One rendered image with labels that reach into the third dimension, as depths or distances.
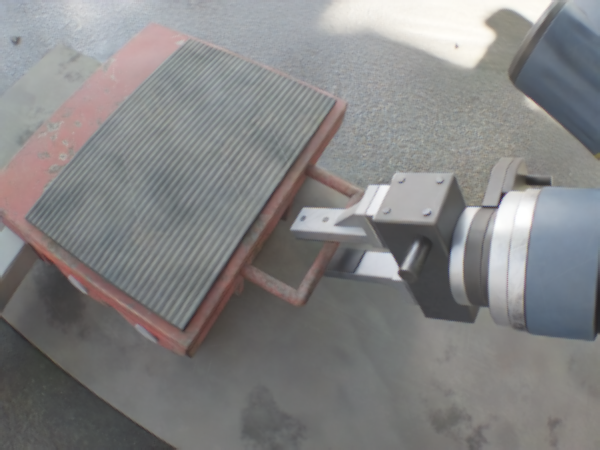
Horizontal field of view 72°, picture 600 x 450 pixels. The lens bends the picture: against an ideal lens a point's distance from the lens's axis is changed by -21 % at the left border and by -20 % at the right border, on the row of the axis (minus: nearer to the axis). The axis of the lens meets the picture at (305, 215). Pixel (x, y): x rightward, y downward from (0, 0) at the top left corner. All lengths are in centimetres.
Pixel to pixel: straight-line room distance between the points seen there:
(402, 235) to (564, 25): 23
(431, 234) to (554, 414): 37
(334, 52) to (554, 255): 57
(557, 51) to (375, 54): 45
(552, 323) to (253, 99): 35
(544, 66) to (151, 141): 36
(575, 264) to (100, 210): 38
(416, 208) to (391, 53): 51
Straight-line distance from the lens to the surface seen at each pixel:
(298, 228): 43
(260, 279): 42
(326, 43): 81
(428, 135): 72
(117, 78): 56
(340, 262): 46
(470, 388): 57
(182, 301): 40
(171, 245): 42
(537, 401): 62
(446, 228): 34
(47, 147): 52
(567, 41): 42
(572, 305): 32
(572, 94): 43
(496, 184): 39
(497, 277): 33
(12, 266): 53
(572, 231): 31
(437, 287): 39
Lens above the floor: 52
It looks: 60 degrees down
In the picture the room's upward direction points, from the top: 16 degrees clockwise
